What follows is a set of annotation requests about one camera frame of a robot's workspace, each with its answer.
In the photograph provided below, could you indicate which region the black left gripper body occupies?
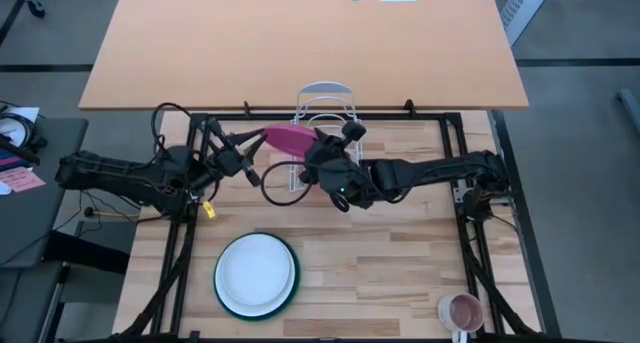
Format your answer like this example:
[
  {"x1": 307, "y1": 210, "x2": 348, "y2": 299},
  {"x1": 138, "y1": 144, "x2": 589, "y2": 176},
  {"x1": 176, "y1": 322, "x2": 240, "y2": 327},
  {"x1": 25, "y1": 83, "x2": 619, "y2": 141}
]
[{"x1": 205, "y1": 116, "x2": 262, "y2": 188}]

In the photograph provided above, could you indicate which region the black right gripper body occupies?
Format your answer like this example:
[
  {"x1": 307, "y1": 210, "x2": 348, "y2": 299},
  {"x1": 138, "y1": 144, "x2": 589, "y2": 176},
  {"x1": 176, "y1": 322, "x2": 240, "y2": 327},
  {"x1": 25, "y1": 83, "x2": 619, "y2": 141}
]
[{"x1": 298, "y1": 121, "x2": 374, "y2": 194}]

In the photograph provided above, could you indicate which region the pink plate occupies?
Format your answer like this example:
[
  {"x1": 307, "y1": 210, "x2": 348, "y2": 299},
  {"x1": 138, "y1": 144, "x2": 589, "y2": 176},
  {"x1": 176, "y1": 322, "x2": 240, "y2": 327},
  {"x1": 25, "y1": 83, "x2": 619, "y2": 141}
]
[{"x1": 263, "y1": 122, "x2": 321, "y2": 158}]

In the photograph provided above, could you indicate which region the white plate green underside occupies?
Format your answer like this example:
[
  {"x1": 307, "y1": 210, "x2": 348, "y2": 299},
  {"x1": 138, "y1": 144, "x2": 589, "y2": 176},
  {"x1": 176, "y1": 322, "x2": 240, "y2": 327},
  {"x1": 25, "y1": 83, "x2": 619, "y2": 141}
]
[{"x1": 219, "y1": 234, "x2": 295, "y2": 308}]

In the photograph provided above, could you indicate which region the white plate teal underside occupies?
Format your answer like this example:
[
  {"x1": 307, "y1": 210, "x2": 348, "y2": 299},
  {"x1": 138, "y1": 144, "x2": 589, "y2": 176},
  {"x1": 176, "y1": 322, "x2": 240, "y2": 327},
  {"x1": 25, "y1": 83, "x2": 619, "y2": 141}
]
[{"x1": 213, "y1": 231, "x2": 302, "y2": 322}]

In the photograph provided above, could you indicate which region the tan wooden desk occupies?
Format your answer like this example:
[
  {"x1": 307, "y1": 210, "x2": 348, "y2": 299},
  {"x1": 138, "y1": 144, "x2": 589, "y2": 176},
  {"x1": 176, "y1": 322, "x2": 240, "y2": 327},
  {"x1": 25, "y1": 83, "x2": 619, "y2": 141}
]
[{"x1": 78, "y1": 0, "x2": 530, "y2": 112}]

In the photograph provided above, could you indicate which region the yellow stick black tip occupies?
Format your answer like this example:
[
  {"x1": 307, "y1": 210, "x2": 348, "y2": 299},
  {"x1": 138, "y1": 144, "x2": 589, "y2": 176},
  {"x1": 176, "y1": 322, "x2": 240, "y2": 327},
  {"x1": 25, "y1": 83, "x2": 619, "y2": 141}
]
[{"x1": 83, "y1": 207, "x2": 144, "y2": 219}]

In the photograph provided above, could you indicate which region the black floor stand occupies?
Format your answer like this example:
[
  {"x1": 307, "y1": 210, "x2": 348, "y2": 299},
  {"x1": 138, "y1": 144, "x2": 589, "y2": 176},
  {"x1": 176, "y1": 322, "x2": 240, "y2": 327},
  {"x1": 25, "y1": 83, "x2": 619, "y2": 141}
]
[{"x1": 42, "y1": 230, "x2": 131, "y2": 275}]

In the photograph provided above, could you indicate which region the cream mug pink inside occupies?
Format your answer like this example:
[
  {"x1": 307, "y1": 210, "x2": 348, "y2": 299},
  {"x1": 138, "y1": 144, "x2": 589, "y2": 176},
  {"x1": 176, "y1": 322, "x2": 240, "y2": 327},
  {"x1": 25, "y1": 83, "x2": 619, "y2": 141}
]
[{"x1": 437, "y1": 292, "x2": 485, "y2": 343}]

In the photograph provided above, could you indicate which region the grey side table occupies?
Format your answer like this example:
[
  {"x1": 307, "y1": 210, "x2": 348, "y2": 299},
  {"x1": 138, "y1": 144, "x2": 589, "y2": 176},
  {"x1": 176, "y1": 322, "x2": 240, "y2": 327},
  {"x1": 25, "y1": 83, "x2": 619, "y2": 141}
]
[{"x1": 0, "y1": 116, "x2": 89, "y2": 269}]

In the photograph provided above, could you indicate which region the white paper sheet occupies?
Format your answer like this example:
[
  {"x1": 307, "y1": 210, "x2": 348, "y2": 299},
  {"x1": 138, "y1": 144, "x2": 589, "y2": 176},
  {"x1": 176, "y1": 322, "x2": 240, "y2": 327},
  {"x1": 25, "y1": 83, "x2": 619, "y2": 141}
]
[{"x1": 0, "y1": 106, "x2": 40, "y2": 134}]

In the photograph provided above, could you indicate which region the pink paper note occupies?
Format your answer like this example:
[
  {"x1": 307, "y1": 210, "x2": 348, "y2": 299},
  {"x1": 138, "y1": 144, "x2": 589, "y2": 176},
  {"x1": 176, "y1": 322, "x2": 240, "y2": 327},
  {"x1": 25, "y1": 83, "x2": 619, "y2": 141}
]
[{"x1": 0, "y1": 166, "x2": 46, "y2": 194}]

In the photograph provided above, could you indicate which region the blue flat item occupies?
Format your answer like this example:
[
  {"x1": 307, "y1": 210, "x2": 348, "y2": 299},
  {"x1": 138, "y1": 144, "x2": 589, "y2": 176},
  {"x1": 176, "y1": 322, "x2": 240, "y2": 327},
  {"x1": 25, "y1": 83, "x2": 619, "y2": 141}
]
[{"x1": 0, "y1": 150, "x2": 29, "y2": 173}]

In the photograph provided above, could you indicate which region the black chair caster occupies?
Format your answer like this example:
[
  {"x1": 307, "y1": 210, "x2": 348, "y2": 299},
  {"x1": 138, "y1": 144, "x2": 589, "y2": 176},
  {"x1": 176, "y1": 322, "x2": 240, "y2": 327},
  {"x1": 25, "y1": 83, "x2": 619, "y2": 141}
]
[{"x1": 25, "y1": 0, "x2": 47, "y2": 20}]

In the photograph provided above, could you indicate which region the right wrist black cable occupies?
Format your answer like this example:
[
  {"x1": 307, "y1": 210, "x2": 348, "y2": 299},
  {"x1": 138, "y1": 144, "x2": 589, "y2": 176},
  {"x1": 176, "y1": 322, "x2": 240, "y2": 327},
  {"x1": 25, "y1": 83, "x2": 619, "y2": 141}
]
[{"x1": 259, "y1": 160, "x2": 315, "y2": 208}]

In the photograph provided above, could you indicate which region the white wire dish rack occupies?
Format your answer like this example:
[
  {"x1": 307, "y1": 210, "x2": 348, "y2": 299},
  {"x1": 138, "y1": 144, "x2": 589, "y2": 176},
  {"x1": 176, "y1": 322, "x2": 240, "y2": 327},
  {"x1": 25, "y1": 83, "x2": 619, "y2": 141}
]
[{"x1": 288, "y1": 81, "x2": 365, "y2": 193}]

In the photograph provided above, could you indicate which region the black aluminium table frame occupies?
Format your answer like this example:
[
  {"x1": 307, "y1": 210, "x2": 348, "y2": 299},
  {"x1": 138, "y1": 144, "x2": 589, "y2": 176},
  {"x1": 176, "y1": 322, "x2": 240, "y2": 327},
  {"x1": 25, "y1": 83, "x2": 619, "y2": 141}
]
[{"x1": 119, "y1": 111, "x2": 544, "y2": 343}]

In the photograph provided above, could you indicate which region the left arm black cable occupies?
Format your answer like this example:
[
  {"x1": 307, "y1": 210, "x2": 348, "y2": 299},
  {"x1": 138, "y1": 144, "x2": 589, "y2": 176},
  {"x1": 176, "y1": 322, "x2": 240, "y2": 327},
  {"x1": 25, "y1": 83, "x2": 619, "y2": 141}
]
[{"x1": 151, "y1": 101, "x2": 194, "y2": 157}]

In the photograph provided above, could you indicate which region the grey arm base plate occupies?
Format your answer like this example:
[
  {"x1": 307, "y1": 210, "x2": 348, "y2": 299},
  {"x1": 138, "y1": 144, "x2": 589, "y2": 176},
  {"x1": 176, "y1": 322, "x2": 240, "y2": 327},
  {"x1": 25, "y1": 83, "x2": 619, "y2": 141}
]
[{"x1": 452, "y1": 185, "x2": 476, "y2": 204}]

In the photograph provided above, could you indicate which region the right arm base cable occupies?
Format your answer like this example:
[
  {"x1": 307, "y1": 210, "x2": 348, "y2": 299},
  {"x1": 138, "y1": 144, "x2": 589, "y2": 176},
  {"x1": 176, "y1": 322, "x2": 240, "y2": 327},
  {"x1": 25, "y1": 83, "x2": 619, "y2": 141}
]
[{"x1": 492, "y1": 212, "x2": 519, "y2": 234}]

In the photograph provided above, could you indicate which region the coiled black cable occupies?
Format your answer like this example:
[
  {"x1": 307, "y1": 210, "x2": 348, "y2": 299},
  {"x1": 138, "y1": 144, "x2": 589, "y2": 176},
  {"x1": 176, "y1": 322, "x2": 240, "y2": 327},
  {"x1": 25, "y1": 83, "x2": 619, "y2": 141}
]
[{"x1": 0, "y1": 113, "x2": 49, "y2": 165}]

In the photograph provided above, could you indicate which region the white metal post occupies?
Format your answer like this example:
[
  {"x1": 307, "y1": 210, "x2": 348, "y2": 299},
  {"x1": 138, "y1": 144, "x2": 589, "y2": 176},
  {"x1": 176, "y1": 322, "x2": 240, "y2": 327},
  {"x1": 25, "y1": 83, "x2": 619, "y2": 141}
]
[{"x1": 499, "y1": 0, "x2": 557, "y2": 47}]

